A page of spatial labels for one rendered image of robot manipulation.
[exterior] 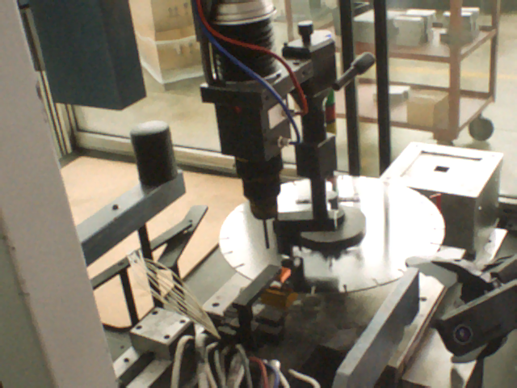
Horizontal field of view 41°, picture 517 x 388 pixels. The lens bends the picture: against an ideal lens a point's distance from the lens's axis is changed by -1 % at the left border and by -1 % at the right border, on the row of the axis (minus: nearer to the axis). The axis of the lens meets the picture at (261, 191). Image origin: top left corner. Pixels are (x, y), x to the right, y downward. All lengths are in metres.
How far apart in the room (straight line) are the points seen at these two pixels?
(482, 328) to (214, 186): 0.95
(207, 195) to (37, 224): 1.34
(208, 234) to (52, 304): 1.16
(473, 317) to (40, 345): 0.60
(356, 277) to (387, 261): 0.05
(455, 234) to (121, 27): 0.72
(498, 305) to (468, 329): 0.04
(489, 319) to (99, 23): 0.54
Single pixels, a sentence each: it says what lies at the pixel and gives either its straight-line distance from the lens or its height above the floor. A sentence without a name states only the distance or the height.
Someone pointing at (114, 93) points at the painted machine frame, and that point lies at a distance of 0.80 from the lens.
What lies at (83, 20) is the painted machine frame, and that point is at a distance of 0.80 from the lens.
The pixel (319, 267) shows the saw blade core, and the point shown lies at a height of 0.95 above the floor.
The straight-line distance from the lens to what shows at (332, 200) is 1.00.
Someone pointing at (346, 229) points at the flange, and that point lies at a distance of 1.01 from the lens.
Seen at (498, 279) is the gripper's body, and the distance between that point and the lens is 0.87.
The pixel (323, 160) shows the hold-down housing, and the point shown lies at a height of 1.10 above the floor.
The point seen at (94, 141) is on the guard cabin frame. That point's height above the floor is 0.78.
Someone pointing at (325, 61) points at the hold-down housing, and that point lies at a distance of 0.84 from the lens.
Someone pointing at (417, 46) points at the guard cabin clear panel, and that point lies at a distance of 1.38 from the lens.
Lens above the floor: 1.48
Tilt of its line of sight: 27 degrees down
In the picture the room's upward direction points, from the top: 7 degrees counter-clockwise
